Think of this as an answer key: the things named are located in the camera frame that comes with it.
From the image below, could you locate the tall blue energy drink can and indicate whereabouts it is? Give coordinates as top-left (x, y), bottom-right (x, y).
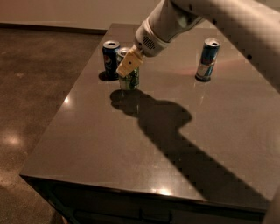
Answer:
top-left (195, 38), bottom-right (221, 82)

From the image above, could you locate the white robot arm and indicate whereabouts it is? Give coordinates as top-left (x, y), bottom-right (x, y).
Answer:
top-left (117, 0), bottom-right (280, 91)

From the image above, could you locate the green soda can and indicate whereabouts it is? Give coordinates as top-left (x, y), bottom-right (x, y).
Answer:
top-left (116, 47), bottom-right (139, 90)

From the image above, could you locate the dark table base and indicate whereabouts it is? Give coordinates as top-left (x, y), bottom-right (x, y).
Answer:
top-left (20, 173), bottom-right (265, 224)

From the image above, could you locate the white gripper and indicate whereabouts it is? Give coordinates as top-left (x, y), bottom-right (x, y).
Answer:
top-left (116, 0), bottom-right (203, 78)

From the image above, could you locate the blue pepsi can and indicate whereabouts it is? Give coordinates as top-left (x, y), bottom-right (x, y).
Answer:
top-left (102, 40), bottom-right (120, 80)

